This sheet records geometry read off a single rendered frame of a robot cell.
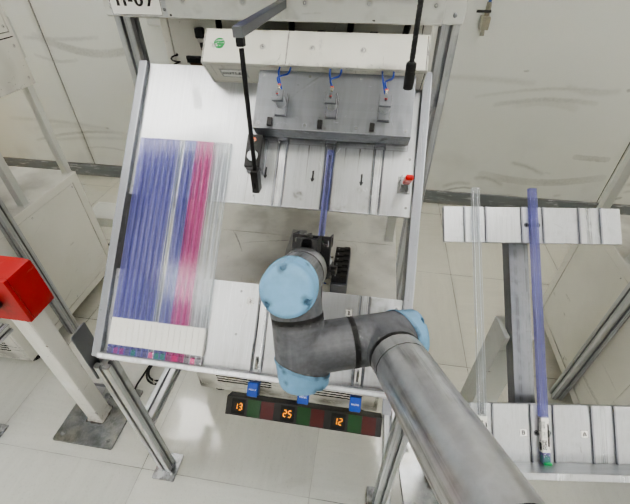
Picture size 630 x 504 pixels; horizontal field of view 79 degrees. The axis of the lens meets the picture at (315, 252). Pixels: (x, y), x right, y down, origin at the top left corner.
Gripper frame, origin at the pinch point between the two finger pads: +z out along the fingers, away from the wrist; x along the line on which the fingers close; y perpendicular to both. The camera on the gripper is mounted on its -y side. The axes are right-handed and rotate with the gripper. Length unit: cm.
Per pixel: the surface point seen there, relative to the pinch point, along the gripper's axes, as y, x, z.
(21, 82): 47, 124, 54
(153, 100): 34, 45, 10
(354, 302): -8.0, -8.7, -0.9
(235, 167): 19.0, 21.9, 5.9
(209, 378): -59, 44, 51
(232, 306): -11.8, 18.2, -2.0
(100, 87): 72, 173, 163
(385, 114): 31.9, -11.1, 2.3
